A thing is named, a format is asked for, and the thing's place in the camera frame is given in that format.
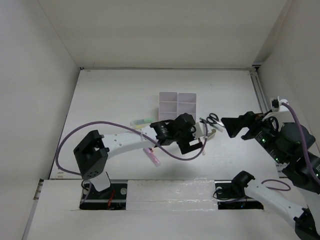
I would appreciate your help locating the pink highlighter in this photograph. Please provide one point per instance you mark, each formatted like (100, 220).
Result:
(150, 154)

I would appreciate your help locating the red gel pen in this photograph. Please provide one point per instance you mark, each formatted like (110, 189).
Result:
(203, 152)

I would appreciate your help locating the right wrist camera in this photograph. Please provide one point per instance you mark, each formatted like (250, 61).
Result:
(277, 105)

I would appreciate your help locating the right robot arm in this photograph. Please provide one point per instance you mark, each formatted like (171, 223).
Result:
(289, 144)

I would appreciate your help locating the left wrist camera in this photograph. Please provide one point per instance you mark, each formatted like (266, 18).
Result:
(201, 130)

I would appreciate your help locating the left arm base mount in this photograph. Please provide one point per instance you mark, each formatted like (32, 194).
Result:
(111, 200)

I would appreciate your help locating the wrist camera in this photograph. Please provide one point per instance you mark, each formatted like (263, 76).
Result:
(277, 105)
(201, 130)

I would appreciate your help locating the green highlighter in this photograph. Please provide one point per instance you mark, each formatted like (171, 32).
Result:
(141, 121)

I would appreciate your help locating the white six-compartment organizer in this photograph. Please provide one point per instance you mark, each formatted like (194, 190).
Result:
(173, 104)

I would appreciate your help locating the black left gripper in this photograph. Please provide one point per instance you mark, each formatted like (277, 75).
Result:
(184, 147)

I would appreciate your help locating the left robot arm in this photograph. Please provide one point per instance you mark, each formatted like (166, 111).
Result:
(95, 149)

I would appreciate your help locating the aluminium rail right side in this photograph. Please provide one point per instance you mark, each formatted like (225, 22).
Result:
(262, 102)

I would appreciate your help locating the black-handled scissors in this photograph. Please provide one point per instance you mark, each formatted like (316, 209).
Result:
(214, 121)

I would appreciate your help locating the yellow highlighter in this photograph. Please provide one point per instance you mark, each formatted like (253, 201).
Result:
(137, 127)

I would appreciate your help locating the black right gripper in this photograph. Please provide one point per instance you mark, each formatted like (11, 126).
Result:
(250, 118)

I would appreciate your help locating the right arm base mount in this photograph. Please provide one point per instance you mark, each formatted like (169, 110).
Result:
(230, 199)

